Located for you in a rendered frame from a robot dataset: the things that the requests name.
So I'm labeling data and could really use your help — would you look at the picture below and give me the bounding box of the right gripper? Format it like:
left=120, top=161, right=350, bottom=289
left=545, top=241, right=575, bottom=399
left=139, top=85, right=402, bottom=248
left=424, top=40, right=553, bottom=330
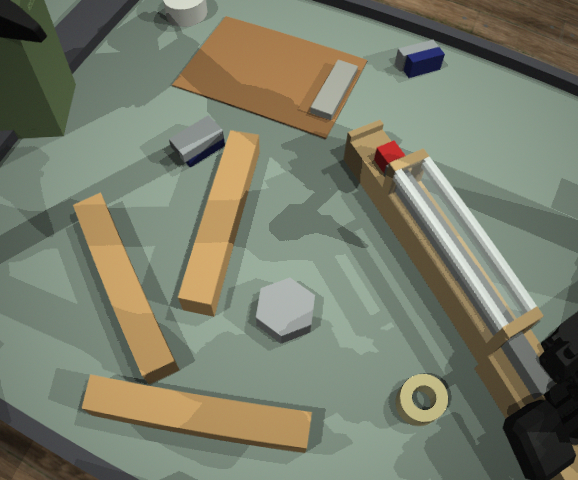
left=503, top=381, right=578, bottom=480

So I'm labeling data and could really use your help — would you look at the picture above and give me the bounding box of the beige roll of tape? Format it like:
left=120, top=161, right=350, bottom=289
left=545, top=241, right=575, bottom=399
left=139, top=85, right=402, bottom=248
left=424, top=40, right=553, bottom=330
left=396, top=374, right=448, bottom=426

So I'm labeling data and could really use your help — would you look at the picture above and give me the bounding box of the brown flat board with grey clip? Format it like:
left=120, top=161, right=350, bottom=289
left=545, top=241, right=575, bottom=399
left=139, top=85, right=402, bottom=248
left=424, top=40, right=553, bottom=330
left=199, top=20, right=367, bottom=139

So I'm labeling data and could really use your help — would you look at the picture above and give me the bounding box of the clear rectangular channel cover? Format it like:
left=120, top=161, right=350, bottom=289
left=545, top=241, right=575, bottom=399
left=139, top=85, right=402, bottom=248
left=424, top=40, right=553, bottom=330
left=388, top=156, right=537, bottom=343

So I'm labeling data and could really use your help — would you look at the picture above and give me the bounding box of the red cube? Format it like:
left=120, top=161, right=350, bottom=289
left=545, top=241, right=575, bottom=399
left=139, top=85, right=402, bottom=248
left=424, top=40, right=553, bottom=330
left=374, top=141, right=405, bottom=173

